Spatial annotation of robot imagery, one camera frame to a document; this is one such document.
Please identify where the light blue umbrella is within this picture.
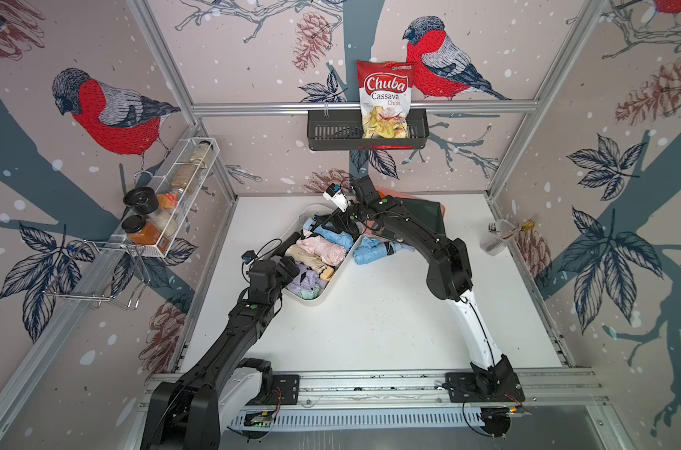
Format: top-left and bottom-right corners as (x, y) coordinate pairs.
(303, 217), (355, 251)
(353, 236), (415, 266)

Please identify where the cream plastic storage box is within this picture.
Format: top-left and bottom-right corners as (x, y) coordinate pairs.
(280, 204), (361, 306)

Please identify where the pink umbrella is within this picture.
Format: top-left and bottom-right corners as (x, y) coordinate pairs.
(296, 235), (347, 266)

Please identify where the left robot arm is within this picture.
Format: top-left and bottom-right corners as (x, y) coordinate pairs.
(140, 256), (299, 449)

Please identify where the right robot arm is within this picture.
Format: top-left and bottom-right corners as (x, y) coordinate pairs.
(343, 176), (514, 398)

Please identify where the pink plastic tray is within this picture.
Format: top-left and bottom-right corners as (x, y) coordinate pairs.
(378, 187), (445, 217)

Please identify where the dark green cloth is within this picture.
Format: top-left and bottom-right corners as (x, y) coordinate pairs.
(403, 199), (446, 236)

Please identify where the Chuba cassava chips bag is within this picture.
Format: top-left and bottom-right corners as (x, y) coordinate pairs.
(356, 61), (415, 139)

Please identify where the amber jar black lid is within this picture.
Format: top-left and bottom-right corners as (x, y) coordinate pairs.
(121, 215), (161, 246)

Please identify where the black lid spice jar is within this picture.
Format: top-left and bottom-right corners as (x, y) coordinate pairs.
(123, 187), (160, 216)

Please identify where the black wire wall basket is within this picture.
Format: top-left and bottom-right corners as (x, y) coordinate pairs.
(307, 110), (430, 151)

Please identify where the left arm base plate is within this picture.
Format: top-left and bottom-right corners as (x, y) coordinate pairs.
(248, 374), (300, 406)

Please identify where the white wire spice rack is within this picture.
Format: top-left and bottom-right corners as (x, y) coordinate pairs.
(106, 137), (218, 259)

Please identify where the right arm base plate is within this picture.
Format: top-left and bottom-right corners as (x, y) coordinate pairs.
(442, 372), (526, 404)

